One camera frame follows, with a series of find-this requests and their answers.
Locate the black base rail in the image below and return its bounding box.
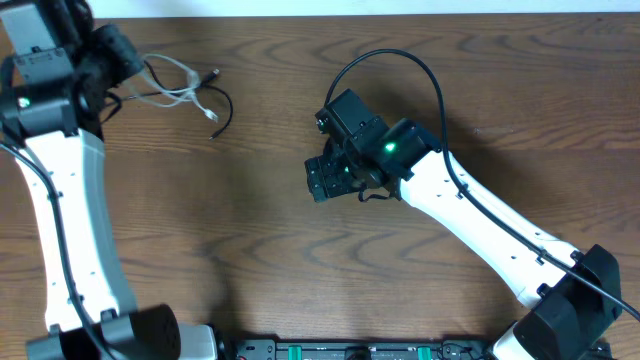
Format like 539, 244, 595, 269
217, 338, 495, 360

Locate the long black usb cable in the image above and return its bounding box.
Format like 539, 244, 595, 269
99, 59, 235, 141

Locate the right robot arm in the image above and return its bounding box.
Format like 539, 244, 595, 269
305, 90, 622, 359

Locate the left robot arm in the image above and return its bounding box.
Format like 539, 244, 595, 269
1, 1, 221, 360

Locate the white usb cable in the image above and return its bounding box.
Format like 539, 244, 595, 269
122, 53, 220, 124

